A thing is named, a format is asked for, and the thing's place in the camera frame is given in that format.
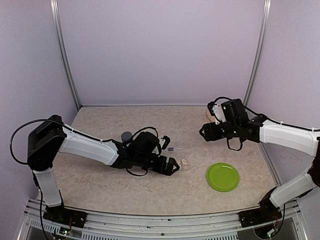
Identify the green plate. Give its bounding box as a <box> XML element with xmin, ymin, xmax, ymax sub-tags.
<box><xmin>206</xmin><ymin>162</ymin><xmax>240</xmax><ymax>193</ymax></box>

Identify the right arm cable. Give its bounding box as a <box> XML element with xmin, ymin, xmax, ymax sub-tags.
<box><xmin>212</xmin><ymin>96</ymin><xmax>320</xmax><ymax>151</ymax></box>

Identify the orange pill bottle grey cap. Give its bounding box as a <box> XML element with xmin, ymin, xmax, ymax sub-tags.
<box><xmin>120</xmin><ymin>131</ymin><xmax>133</xmax><ymax>142</ymax></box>

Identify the front aluminium rail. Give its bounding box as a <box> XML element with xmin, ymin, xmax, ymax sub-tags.
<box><xmin>14</xmin><ymin>199</ymin><xmax>310</xmax><ymax>240</ymax></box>

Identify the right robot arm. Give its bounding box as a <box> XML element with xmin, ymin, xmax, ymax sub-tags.
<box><xmin>199</xmin><ymin>98</ymin><xmax>320</xmax><ymax>222</ymax></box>

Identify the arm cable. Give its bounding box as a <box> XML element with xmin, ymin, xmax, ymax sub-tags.
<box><xmin>212</xmin><ymin>96</ymin><xmax>320</xmax><ymax>151</ymax></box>
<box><xmin>9</xmin><ymin>118</ymin><xmax>161</xmax><ymax>177</ymax></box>

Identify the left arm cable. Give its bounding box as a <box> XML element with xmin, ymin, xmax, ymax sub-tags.
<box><xmin>9</xmin><ymin>118</ymin><xmax>161</xmax><ymax>177</ymax></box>

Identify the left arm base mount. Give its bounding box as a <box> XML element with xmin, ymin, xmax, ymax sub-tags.
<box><xmin>43</xmin><ymin>201</ymin><xmax>88</xmax><ymax>229</ymax></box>

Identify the aluminium frame post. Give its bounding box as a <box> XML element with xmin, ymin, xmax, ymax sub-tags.
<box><xmin>49</xmin><ymin>0</ymin><xmax>82</xmax><ymax>111</ymax></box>
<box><xmin>243</xmin><ymin>0</ymin><xmax>272</xmax><ymax>106</ymax></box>

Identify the left aluminium frame post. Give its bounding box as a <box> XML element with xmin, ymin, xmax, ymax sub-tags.
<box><xmin>49</xmin><ymin>0</ymin><xmax>82</xmax><ymax>111</ymax></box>

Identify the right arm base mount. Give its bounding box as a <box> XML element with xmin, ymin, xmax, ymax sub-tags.
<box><xmin>238</xmin><ymin>190</ymin><xmax>283</xmax><ymax>228</ymax></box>

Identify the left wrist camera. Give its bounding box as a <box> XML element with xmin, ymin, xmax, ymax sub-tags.
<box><xmin>159</xmin><ymin>135</ymin><xmax>171</xmax><ymax>150</ymax></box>

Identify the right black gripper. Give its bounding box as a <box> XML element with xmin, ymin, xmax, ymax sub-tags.
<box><xmin>199</xmin><ymin>120</ymin><xmax>240</xmax><ymax>141</ymax></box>

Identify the round wooden plate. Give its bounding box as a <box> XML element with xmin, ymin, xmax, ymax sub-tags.
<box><xmin>206</xmin><ymin>110</ymin><xmax>216</xmax><ymax>123</ymax></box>

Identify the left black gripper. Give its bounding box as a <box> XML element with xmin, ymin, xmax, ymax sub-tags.
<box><xmin>135</xmin><ymin>153</ymin><xmax>180</xmax><ymax>176</ymax></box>

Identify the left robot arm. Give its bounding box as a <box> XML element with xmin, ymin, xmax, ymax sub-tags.
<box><xmin>9</xmin><ymin>114</ymin><xmax>180</xmax><ymax>223</ymax></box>

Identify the right aluminium frame post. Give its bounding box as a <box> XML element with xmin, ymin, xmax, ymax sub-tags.
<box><xmin>243</xmin><ymin>0</ymin><xmax>272</xmax><ymax>106</ymax></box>

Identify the clear plastic pill organizer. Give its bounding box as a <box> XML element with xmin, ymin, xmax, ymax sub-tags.
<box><xmin>165</xmin><ymin>146</ymin><xmax>189</xmax><ymax>173</ymax></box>

